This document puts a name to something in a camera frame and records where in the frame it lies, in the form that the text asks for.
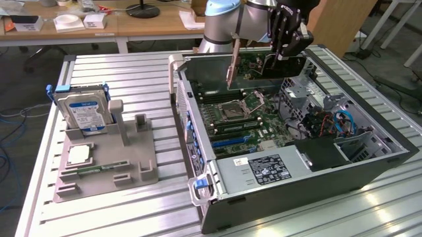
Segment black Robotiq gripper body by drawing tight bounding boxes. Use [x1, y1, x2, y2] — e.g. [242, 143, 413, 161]
[272, 0, 322, 32]

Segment graphics card with metal bracket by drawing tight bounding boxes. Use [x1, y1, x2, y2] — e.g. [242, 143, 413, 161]
[226, 31, 307, 90]

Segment wooden cabinet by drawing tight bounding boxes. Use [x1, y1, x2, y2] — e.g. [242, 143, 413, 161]
[278, 0, 378, 57]

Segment black power adapter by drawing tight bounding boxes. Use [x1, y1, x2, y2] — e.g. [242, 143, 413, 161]
[355, 48, 374, 60]

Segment perforated metal disk bay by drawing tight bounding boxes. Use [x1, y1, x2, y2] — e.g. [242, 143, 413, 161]
[279, 73, 330, 139]

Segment white paper stack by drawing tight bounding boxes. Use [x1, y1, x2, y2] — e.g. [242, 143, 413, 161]
[179, 10, 207, 30]

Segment metal socket cover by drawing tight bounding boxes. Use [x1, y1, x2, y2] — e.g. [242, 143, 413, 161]
[242, 90, 266, 114]

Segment CPU socket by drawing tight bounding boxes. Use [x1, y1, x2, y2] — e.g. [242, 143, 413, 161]
[219, 100, 251, 123]

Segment green motherboard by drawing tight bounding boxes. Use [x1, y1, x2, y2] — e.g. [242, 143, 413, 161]
[190, 81, 298, 160]

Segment wooden desk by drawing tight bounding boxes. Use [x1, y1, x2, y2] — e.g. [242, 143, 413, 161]
[116, 0, 298, 54]
[0, 0, 119, 47]

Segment black floor stand base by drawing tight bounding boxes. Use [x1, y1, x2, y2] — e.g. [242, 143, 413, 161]
[373, 74, 422, 99]

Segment black labelled RAM stick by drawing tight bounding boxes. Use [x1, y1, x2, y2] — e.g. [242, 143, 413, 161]
[214, 120, 262, 134]

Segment black round lamp base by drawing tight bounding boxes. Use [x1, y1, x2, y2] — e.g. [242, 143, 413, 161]
[125, 0, 160, 19]

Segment black plastic shroud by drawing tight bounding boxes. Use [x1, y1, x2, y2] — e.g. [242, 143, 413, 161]
[294, 137, 352, 172]

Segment grey hinged disk bay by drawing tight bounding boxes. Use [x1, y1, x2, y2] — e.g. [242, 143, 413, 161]
[332, 130, 393, 163]

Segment long blue expansion slot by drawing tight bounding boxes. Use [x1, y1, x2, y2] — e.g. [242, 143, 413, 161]
[211, 135, 251, 149]

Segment white labelled box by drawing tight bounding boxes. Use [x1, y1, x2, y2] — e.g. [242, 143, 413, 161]
[83, 13, 108, 29]

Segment grey plastic bag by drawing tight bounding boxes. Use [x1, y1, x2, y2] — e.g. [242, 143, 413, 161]
[80, 0, 100, 12]

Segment black open PC case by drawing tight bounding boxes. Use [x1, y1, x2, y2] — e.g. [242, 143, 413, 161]
[167, 48, 421, 235]

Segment grey power supply unit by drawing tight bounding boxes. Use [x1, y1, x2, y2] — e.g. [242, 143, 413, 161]
[215, 145, 312, 196]

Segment white square dish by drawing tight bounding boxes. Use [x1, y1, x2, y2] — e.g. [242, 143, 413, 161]
[52, 14, 85, 34]

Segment hard disk in blue caddy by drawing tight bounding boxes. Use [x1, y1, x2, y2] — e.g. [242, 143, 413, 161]
[45, 82, 111, 136]

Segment grey plastic parts rack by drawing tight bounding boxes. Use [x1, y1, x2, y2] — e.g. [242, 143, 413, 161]
[52, 99, 159, 204]

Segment black chair base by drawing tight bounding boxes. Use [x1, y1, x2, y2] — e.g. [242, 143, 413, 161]
[19, 44, 68, 74]

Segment black and white box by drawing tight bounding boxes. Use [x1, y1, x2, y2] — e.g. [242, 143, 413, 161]
[8, 15, 45, 32]

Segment green RAM stick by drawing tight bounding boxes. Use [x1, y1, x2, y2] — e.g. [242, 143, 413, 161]
[76, 161, 128, 175]

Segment silver CPU chip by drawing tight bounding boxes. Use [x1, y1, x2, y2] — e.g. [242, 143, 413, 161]
[67, 146, 95, 166]

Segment black wire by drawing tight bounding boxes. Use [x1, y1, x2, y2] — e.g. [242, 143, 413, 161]
[276, 93, 307, 139]

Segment white table frame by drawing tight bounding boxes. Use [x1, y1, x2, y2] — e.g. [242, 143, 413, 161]
[360, 0, 422, 68]

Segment blue data wire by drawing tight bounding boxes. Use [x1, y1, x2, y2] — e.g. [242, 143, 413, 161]
[332, 110, 359, 135]

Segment red wire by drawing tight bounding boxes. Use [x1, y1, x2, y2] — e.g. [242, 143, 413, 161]
[320, 115, 332, 136]

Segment white floor cable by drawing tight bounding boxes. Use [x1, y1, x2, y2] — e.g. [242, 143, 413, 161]
[0, 103, 53, 118]

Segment blue floor cable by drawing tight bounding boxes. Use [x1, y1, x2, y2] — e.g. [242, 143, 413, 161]
[0, 116, 29, 213]

